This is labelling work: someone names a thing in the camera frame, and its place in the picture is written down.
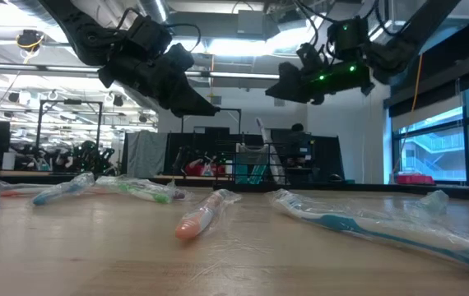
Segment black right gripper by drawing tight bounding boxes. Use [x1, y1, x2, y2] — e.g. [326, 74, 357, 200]
[265, 60, 376, 106]

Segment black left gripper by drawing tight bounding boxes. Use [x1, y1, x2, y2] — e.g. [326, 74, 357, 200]
[97, 42, 221, 118]

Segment purple toothbrush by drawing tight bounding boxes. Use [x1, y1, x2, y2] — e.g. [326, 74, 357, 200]
[168, 180, 194, 202]
[254, 118, 287, 185]

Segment green toothbrush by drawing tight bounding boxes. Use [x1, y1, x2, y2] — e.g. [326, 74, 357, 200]
[94, 175, 174, 206]
[406, 189, 450, 217]

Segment blue toothbrush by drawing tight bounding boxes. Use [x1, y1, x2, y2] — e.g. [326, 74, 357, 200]
[31, 171, 96, 206]
[266, 187, 469, 277]

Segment orange toothbrush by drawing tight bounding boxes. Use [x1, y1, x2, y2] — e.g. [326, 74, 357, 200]
[174, 188, 243, 242]
[0, 178, 61, 199]

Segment person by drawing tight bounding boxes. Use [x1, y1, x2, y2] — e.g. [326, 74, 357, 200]
[290, 123, 316, 168]

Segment black gantry stand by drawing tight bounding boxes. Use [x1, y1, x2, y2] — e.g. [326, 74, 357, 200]
[35, 99, 104, 165]
[180, 106, 243, 136]

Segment ceiling light strip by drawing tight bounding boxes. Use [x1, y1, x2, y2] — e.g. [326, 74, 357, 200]
[0, 61, 281, 81]

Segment grey hanging cloth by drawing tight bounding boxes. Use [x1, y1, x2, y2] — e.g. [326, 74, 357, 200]
[123, 130, 169, 179]

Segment black partition panel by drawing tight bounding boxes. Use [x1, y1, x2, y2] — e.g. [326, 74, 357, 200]
[163, 126, 345, 185]

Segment grey translucent cup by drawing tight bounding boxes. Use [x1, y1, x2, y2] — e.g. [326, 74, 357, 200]
[234, 142, 270, 185]

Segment grey ceiling box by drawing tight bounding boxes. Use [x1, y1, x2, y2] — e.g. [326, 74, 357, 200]
[236, 10, 267, 36]

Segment black background robot arms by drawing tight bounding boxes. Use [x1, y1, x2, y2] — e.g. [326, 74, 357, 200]
[12, 139, 117, 174]

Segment red tray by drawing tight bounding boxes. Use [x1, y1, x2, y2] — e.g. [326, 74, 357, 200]
[396, 173, 436, 186]

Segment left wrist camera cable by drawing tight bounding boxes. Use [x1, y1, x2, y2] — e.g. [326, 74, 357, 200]
[118, 7, 202, 54]

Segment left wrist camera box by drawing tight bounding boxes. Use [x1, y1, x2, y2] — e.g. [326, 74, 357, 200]
[125, 15, 174, 55]

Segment black wire caddy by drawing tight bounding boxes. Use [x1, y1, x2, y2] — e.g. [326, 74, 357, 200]
[213, 139, 291, 192]

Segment yellow hanging cable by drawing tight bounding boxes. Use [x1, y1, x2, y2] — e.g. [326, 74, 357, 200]
[409, 52, 425, 113]

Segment black aluminium table frame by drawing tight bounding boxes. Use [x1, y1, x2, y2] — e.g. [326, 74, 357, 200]
[0, 169, 469, 203]

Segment black ceiling device yellow cable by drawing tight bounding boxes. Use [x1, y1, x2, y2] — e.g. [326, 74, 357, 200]
[15, 28, 47, 54]

